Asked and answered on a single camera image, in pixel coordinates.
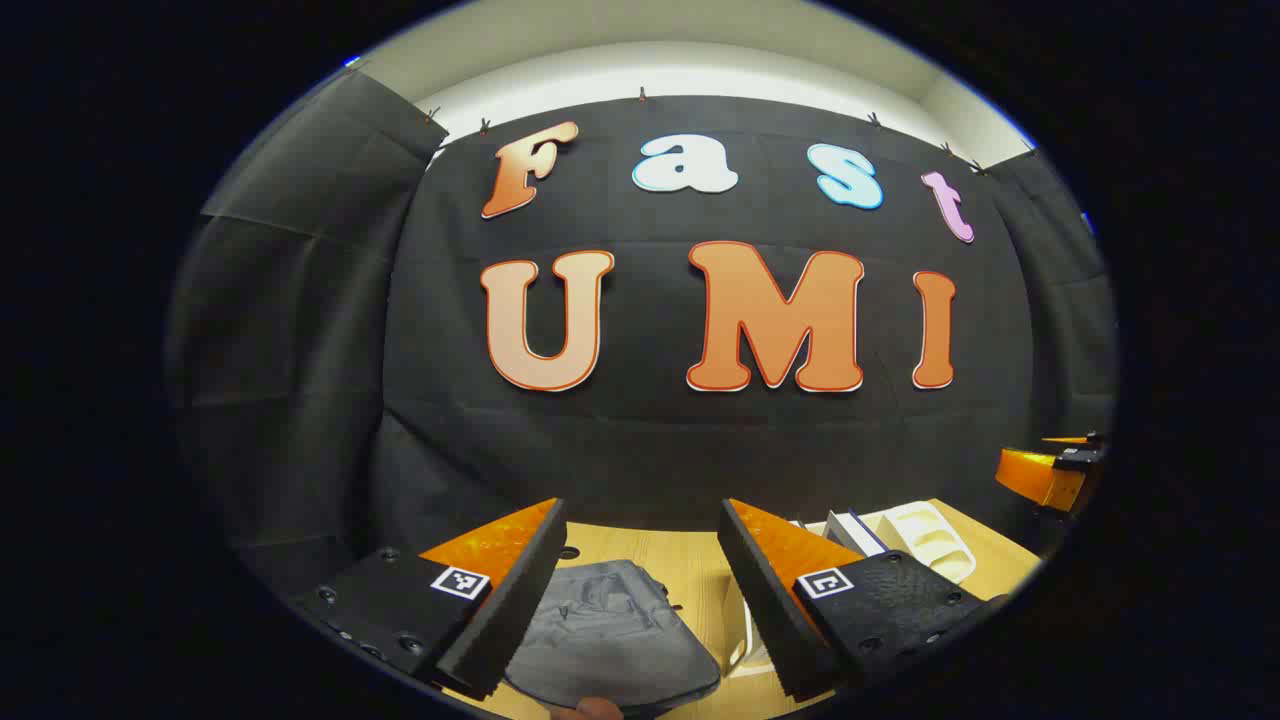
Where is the white bookshelf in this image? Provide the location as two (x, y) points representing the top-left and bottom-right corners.
(725, 500), (978, 681)

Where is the blue cover book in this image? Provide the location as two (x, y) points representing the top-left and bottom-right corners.
(825, 508), (889, 558)

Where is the grey schoolbag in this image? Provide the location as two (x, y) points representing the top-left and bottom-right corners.
(503, 560), (723, 716)

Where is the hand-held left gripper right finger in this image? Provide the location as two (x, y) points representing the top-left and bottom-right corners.
(717, 497), (1011, 701)

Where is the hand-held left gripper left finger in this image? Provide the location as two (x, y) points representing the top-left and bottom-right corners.
(290, 497), (568, 701)

